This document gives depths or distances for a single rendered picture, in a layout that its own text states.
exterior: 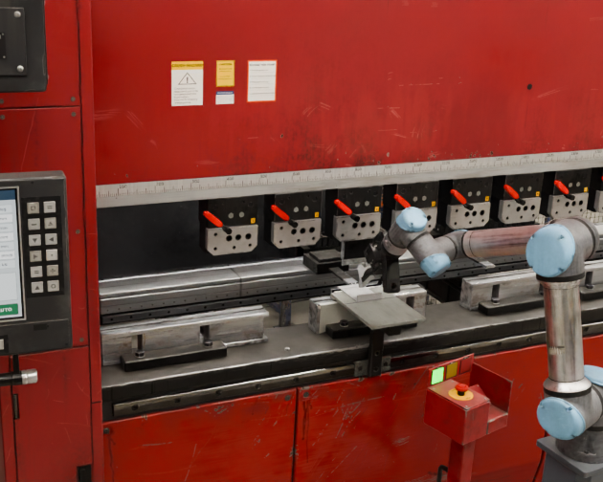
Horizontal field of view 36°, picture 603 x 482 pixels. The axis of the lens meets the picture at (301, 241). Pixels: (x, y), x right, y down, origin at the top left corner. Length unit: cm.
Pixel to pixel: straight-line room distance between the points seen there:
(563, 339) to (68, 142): 127
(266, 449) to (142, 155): 96
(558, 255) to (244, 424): 106
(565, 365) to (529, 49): 106
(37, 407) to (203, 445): 55
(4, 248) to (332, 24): 119
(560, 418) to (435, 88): 103
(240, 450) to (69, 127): 112
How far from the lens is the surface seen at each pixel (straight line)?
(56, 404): 243
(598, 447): 257
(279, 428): 281
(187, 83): 247
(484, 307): 311
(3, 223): 181
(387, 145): 275
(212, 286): 295
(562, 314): 233
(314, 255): 305
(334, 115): 265
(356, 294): 284
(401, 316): 272
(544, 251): 227
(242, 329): 275
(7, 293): 186
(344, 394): 286
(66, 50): 216
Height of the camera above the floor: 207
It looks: 19 degrees down
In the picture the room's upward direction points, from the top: 3 degrees clockwise
